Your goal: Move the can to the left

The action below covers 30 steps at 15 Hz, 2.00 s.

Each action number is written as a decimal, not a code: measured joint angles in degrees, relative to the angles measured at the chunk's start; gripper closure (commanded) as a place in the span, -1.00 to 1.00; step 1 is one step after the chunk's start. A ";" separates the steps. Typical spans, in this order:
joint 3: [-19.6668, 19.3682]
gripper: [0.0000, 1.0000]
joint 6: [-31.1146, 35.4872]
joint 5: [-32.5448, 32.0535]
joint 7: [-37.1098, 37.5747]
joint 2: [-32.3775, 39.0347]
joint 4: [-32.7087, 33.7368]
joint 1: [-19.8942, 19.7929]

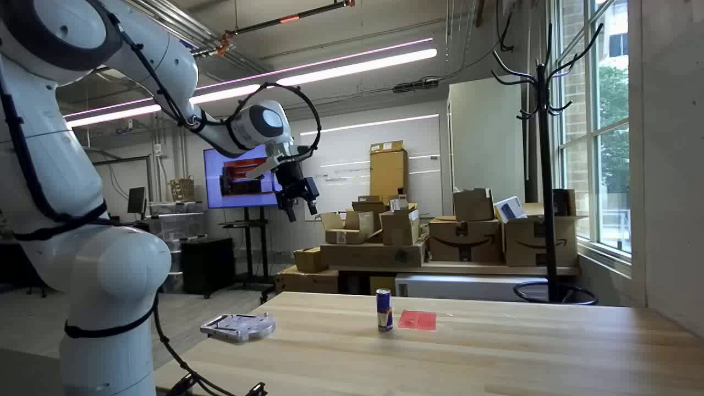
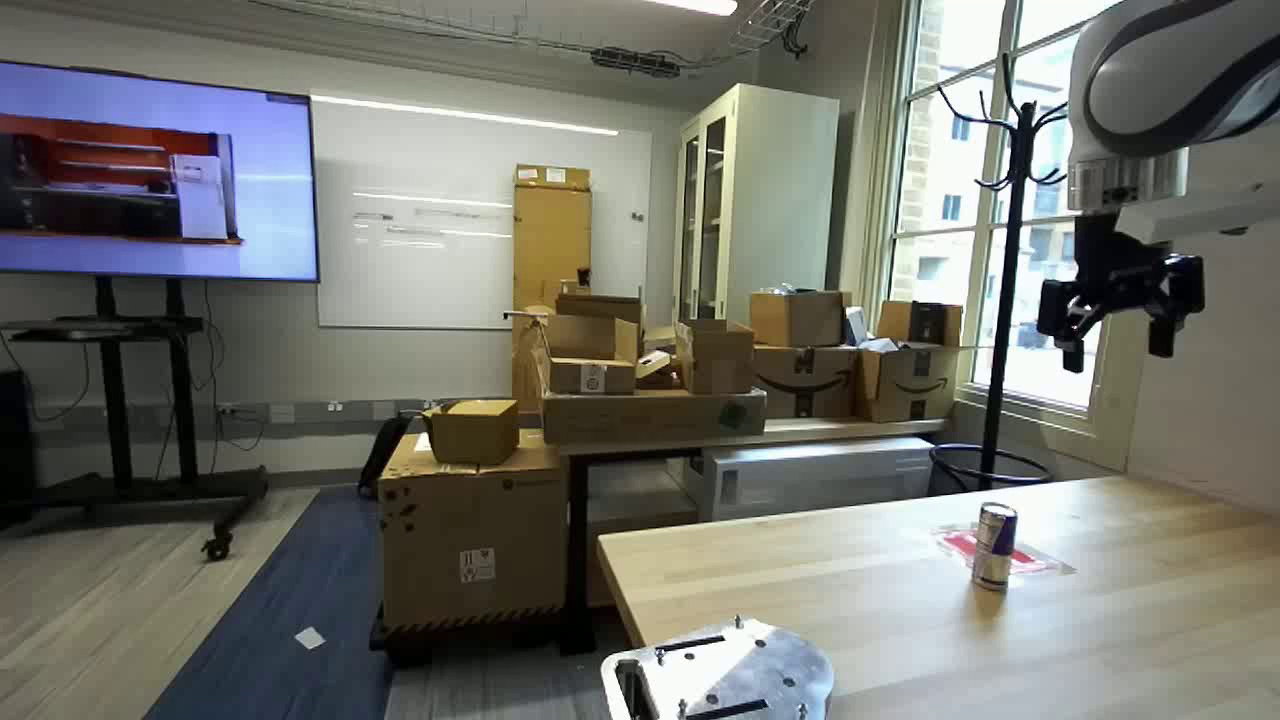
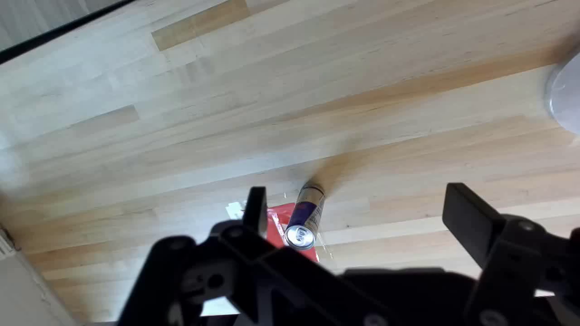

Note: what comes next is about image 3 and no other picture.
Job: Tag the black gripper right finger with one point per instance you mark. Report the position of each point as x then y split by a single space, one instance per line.
518 264

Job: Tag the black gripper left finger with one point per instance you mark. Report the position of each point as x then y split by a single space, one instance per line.
181 272

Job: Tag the blue and silver drink can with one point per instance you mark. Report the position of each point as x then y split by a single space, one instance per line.
306 217

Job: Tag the silver metal mounting plate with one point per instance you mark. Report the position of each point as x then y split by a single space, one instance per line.
567 96

